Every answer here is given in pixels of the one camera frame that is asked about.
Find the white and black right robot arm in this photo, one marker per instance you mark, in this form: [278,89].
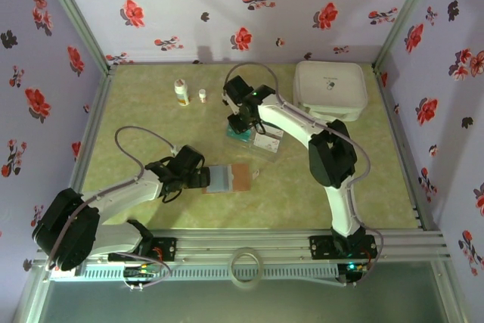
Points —
[287,118]

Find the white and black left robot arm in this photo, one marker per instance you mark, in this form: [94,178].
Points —
[121,194]

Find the large white pill bottle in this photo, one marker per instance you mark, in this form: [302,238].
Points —
[182,92]

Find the aluminium frame post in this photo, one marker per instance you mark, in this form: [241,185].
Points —
[75,16]
[408,9]

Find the black controller box green light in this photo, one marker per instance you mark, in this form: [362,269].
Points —
[353,268]

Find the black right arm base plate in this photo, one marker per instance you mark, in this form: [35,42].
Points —
[321,247]

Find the aluminium side rail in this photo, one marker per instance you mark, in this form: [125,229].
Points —
[92,126]
[401,130]

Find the white zippered medicine pouch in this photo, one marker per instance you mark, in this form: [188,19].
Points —
[332,84]

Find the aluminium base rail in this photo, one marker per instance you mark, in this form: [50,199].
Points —
[242,243]

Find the white credit card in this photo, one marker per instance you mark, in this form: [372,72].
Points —
[266,144]
[274,133]

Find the small circuit board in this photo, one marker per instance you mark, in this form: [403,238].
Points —
[141,272]

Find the small white pill bottle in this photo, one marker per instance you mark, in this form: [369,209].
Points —
[203,96]

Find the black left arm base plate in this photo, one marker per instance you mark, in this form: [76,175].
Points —
[166,249]

